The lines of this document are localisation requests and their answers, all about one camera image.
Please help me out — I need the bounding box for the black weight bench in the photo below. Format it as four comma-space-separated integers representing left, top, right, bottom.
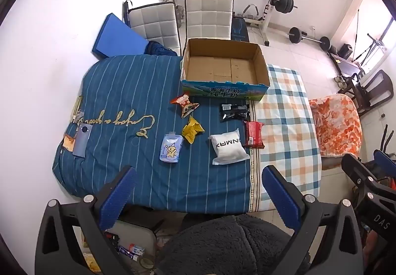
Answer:
230, 17, 249, 42

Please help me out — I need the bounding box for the dark grey fleece clothing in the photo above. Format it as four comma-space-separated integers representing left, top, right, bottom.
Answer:
155, 214, 310, 275

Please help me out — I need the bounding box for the dark strapped frame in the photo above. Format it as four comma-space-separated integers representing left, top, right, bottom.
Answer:
122, 0, 132, 23

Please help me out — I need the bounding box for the person's right hand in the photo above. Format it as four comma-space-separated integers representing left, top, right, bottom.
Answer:
363, 229, 382, 268

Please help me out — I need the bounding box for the light blue cartoon pouch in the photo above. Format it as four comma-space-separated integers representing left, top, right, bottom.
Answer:
159, 133, 184, 164

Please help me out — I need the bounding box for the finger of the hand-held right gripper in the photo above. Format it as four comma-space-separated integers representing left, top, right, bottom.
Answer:
373, 149, 396, 170
341, 154, 382, 198

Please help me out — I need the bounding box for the grey curved handle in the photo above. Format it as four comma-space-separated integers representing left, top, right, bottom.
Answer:
243, 3, 262, 19

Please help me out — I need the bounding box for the small orange packet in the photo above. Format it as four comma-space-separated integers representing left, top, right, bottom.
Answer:
63, 135, 76, 152

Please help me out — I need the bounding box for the white soft packet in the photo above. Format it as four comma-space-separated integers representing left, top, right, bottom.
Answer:
208, 128, 250, 166

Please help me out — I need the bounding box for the black metal stand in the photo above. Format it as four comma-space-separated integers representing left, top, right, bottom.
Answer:
353, 9, 387, 68

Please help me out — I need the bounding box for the grey blue smartphone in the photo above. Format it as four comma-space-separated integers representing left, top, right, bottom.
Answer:
73, 122, 91, 157

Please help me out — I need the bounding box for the black snack packet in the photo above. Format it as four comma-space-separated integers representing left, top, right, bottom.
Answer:
219, 102, 250, 123

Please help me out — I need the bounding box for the white padded chair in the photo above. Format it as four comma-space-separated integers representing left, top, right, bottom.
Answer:
185, 0, 235, 47
127, 2, 182, 56

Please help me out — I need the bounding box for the dark wooden chair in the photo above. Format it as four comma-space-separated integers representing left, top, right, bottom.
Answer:
337, 69, 394, 118

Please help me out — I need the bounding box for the yellow snack packet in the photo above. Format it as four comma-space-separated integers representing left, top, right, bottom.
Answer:
181, 116, 205, 145

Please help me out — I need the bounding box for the orange floral blanket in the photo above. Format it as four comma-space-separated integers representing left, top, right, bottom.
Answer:
308, 94, 362, 158

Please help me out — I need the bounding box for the white bench press rack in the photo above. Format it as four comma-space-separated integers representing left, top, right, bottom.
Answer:
195, 0, 283, 47

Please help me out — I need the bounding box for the dark blue cloth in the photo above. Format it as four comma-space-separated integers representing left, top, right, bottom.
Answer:
144, 41, 178, 56

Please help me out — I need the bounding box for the blue white toothpaste box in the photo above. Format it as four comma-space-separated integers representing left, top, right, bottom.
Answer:
119, 244, 146, 261

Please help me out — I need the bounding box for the grey stool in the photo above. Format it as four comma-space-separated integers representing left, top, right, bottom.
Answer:
108, 219, 158, 266

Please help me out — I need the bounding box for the blue foam mat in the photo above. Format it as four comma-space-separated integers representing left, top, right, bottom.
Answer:
91, 13, 149, 59

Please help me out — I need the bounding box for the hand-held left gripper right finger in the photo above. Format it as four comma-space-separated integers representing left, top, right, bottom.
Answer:
261, 165, 364, 275

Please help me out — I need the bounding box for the cardboard box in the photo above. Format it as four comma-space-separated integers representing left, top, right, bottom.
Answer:
180, 38, 270, 101

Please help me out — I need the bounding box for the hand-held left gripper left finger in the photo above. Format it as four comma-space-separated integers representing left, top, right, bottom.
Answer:
35, 166, 138, 275

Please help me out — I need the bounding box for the red panda snack packet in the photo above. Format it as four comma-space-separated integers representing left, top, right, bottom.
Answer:
170, 92, 200, 118

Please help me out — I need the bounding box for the plaid blanket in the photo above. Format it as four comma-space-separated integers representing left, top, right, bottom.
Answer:
249, 64, 323, 211

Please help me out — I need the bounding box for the blue striped blanket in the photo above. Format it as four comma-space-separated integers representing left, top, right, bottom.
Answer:
52, 55, 257, 213

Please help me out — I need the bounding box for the dark desk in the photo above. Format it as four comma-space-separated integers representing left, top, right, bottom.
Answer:
329, 52, 366, 77

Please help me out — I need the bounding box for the short barbell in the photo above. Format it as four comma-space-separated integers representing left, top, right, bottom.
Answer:
287, 27, 331, 51

